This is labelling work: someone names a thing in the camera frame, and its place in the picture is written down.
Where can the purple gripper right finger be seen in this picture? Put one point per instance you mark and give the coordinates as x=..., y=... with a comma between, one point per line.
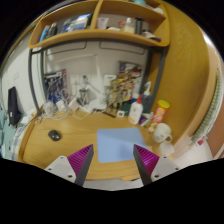
x=152, y=167

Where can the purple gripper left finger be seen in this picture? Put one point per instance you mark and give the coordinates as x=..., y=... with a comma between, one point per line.
x=73, y=168

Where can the blue mouse pad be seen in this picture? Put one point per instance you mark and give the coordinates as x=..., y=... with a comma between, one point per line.
x=115, y=145

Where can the black computer mouse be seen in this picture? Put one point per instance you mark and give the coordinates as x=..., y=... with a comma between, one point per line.
x=54, y=135

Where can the white ceramic mug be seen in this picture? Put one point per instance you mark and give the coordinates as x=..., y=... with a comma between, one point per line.
x=163, y=133

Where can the white bottle red cap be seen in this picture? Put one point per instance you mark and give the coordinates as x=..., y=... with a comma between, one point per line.
x=136, y=111

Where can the yellow red snack canister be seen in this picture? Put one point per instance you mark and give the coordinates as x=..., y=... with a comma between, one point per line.
x=159, y=113

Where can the metal cup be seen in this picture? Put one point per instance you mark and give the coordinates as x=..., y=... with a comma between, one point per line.
x=85, y=95

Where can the blue spray bottle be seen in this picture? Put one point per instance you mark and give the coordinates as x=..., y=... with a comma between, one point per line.
x=147, y=98

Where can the colourful box stack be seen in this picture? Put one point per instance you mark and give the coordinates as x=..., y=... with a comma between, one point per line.
x=122, y=87

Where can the blue figure box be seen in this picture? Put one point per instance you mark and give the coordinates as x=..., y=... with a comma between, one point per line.
x=56, y=84

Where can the blue book on shelf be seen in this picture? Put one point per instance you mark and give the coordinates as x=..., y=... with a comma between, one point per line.
x=80, y=23

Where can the black tumbler on shelf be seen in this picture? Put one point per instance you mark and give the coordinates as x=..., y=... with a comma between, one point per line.
x=138, y=26

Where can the white tube on shelf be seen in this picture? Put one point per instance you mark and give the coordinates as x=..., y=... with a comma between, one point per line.
x=102, y=23

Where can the white power adapter with cables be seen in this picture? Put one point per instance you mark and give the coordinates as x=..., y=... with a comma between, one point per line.
x=62, y=109

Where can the wooden wall shelf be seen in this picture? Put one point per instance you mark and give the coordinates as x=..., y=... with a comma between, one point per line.
x=143, y=22

